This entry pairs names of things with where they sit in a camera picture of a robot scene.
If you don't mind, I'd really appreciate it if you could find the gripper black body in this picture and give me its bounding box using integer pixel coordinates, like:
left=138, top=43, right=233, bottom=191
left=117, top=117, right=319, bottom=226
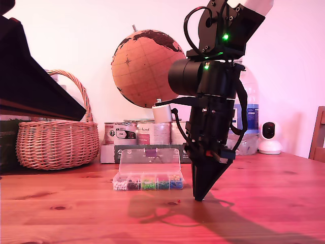
left=185, top=98, right=236, bottom=163

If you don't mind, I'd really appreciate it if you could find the large clear water bottle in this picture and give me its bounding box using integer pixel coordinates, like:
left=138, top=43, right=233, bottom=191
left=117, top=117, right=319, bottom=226
left=227, top=57, right=260, bottom=156

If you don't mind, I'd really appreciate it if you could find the clear plastic pin box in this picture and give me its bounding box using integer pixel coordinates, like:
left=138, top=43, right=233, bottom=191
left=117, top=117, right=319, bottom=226
left=113, top=148, right=185, bottom=192

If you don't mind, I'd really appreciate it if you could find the silver green pet food bag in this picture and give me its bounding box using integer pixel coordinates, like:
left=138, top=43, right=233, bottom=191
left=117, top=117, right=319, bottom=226
left=0, top=114, right=20, bottom=174

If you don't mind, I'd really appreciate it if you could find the cork globe on stand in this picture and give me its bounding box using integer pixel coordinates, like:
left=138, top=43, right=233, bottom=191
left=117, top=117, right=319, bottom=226
left=111, top=24, right=188, bottom=123

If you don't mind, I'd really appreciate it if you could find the tin can black label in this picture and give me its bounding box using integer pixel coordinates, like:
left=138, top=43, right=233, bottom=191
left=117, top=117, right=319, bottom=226
left=104, top=122, right=138, bottom=146

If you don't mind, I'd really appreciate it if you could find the grey cardboard can tray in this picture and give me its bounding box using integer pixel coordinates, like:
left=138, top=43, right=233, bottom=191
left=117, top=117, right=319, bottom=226
left=100, top=144, right=191, bottom=164

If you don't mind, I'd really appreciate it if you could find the wooden chair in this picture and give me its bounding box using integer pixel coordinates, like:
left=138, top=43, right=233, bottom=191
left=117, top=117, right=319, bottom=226
left=308, top=106, right=325, bottom=163

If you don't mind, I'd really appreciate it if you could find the black gripper side cable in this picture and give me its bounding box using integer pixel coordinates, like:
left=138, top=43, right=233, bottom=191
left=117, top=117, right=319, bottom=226
left=227, top=76, right=249, bottom=153

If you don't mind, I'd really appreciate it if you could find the black camera cable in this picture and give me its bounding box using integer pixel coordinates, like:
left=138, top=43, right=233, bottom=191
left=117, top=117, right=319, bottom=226
left=171, top=108, right=193, bottom=147

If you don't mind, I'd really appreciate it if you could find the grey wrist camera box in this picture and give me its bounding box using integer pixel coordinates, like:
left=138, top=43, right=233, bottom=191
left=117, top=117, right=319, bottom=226
left=151, top=96, right=198, bottom=124

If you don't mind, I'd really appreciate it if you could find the small white round camera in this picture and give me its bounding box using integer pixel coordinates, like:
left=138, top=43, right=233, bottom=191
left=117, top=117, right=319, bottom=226
left=257, top=121, right=282, bottom=155

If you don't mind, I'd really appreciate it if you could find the wicker basket with handle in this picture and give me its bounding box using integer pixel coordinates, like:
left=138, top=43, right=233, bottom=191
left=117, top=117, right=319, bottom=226
left=15, top=69, right=100, bottom=171

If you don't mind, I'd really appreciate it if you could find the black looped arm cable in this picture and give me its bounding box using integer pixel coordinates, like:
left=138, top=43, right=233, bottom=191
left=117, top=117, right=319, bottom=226
left=183, top=7, right=224, bottom=55

